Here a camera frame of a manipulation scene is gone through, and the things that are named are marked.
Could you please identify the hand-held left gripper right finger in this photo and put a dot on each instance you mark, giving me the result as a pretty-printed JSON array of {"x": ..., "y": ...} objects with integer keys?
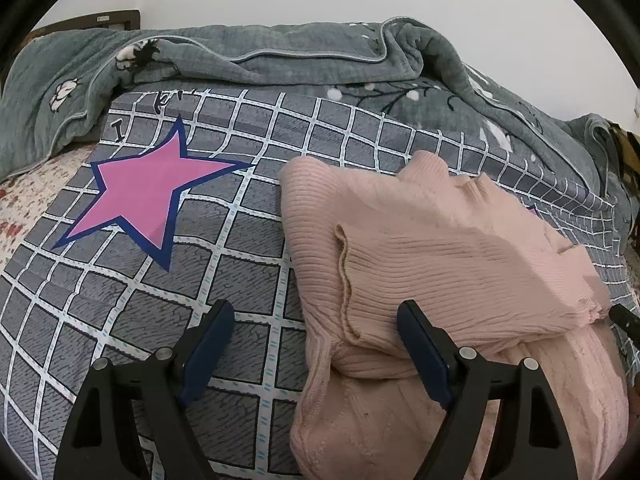
[{"x": 425, "y": 355}]

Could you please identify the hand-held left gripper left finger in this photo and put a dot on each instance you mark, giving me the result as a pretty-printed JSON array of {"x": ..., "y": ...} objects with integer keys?
[{"x": 204, "y": 357}]

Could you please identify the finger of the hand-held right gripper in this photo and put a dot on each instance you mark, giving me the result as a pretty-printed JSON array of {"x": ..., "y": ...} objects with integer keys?
[{"x": 627, "y": 322}]

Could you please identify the pink knitted sweater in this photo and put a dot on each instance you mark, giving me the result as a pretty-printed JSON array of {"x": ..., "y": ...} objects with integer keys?
[{"x": 400, "y": 260}]

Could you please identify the grey checked star-print bedsheet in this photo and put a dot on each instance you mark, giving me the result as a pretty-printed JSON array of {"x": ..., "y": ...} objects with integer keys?
[{"x": 200, "y": 270}]

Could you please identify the camouflage cloth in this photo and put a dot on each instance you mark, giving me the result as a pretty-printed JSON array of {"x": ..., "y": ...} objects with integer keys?
[{"x": 627, "y": 152}]

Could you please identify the grey-green floral quilt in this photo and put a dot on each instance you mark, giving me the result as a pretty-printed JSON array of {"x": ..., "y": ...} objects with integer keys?
[{"x": 300, "y": 70}]

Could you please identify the dark wooden headboard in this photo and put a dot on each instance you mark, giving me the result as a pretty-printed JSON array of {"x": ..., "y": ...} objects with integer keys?
[{"x": 115, "y": 17}]

